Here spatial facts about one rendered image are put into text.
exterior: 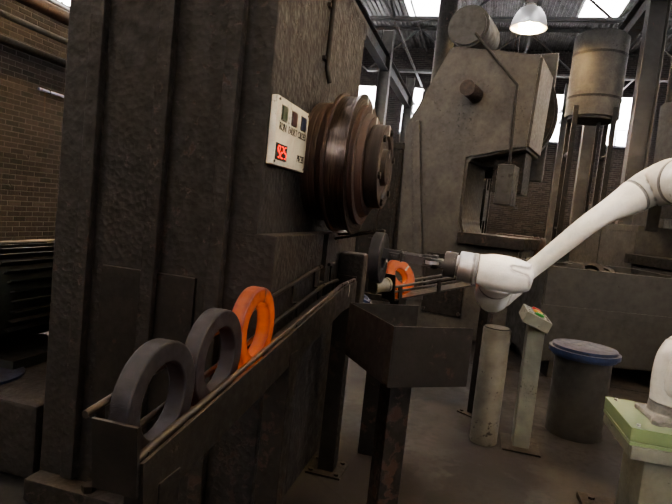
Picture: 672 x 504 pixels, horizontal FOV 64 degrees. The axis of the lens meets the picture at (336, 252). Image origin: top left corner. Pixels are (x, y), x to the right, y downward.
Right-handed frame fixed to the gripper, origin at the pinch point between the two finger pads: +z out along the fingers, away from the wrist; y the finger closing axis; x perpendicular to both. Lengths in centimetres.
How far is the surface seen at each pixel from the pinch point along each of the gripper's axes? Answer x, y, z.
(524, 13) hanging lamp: 365, 797, -41
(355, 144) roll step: 31.2, 1.6, 15.9
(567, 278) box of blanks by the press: -14, 216, -87
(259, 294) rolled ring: -9, -53, 18
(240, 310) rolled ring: -12, -59, 20
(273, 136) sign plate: 27.5, -26.6, 31.3
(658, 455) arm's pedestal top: -46, 14, -87
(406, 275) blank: -13, 67, 1
